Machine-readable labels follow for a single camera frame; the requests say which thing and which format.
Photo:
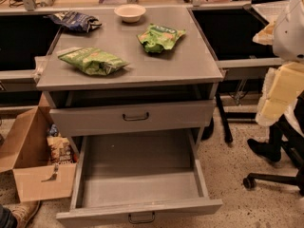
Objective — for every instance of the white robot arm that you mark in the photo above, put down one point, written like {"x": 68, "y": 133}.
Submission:
{"x": 288, "y": 44}

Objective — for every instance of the grey drawer cabinet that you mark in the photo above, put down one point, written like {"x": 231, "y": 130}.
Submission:
{"x": 185, "y": 73}

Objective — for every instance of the green jalapeno chip bag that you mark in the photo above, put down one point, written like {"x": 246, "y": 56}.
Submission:
{"x": 92, "y": 61}

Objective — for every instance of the green snack bag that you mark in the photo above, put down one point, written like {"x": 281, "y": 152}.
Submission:
{"x": 157, "y": 38}

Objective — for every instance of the black office chair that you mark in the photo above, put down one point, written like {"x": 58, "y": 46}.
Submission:
{"x": 298, "y": 180}

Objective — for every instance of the open grey drawer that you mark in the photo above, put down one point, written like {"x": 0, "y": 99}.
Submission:
{"x": 138, "y": 178}

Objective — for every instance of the snack bags in box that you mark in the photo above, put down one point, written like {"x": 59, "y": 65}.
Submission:
{"x": 60, "y": 149}

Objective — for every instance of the closed upper grey drawer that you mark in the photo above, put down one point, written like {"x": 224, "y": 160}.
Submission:
{"x": 85, "y": 121}

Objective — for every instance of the dark blue chip bag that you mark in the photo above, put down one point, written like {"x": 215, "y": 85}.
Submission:
{"x": 75, "y": 21}

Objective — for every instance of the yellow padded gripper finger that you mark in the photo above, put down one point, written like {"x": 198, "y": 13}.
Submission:
{"x": 281, "y": 87}

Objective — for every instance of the white ceramic bowl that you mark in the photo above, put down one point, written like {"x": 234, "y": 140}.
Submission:
{"x": 130, "y": 13}

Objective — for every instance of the open cardboard box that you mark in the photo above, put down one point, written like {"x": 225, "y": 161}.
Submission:
{"x": 25, "y": 153}

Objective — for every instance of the seated person body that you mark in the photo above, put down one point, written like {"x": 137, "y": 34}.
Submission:
{"x": 290, "y": 125}

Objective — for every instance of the brown shoe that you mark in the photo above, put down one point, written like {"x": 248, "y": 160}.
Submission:
{"x": 24, "y": 212}

